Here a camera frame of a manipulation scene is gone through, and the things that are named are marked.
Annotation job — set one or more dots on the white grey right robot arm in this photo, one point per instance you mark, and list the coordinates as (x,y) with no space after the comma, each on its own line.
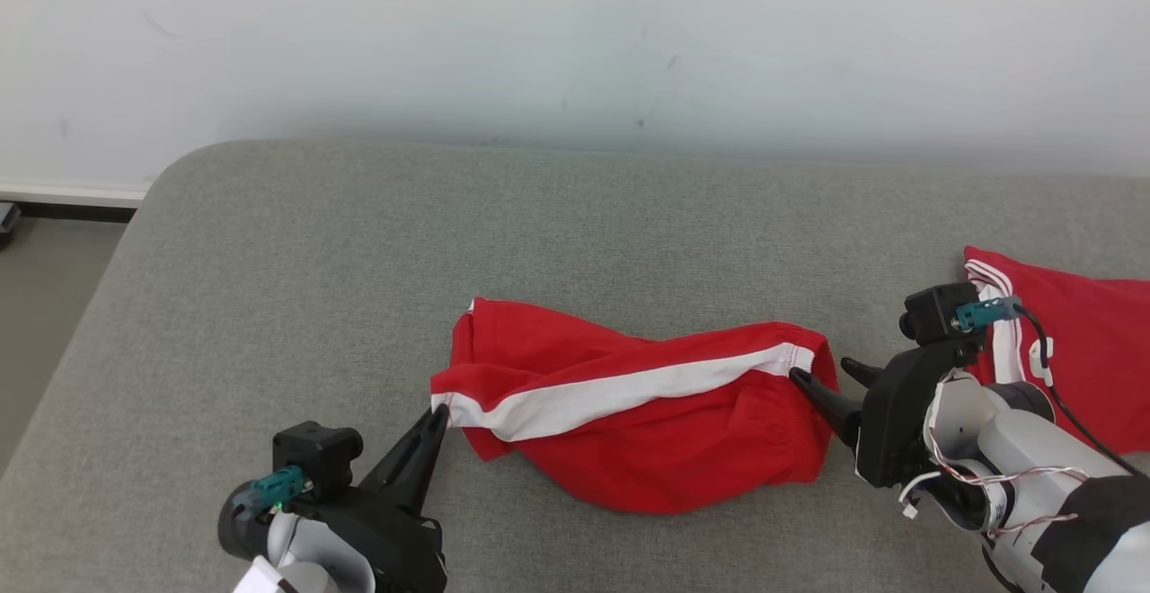
(1033,467)

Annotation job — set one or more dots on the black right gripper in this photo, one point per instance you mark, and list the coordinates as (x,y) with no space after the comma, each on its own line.
(898,413)

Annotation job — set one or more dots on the grey fabric sofa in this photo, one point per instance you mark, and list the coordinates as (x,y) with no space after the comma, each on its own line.
(359,261)

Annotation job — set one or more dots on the teal camera plug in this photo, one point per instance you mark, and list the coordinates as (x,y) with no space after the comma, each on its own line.
(984,313)
(278,485)

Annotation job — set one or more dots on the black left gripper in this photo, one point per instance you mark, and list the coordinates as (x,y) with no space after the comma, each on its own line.
(377,539)

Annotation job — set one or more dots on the teal right camera plug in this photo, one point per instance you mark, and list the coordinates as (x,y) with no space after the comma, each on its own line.
(984,313)

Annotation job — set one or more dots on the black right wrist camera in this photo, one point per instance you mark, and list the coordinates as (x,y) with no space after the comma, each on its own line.
(939,314)

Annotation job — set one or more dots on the red shorts with white stripe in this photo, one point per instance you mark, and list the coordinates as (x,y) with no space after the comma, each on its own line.
(647,449)

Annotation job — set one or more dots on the silver partition frame rail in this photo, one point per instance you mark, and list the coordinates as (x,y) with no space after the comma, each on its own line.
(72,190)

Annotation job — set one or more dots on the teal left camera plug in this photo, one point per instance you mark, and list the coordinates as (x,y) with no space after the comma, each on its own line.
(278,485)

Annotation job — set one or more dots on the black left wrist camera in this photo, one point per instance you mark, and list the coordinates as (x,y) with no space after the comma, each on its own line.
(314,458)

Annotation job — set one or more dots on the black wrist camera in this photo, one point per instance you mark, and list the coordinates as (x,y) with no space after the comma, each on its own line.
(939,314)
(314,458)

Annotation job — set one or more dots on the red basketball jersey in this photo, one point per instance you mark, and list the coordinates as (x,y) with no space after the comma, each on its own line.
(1096,350)

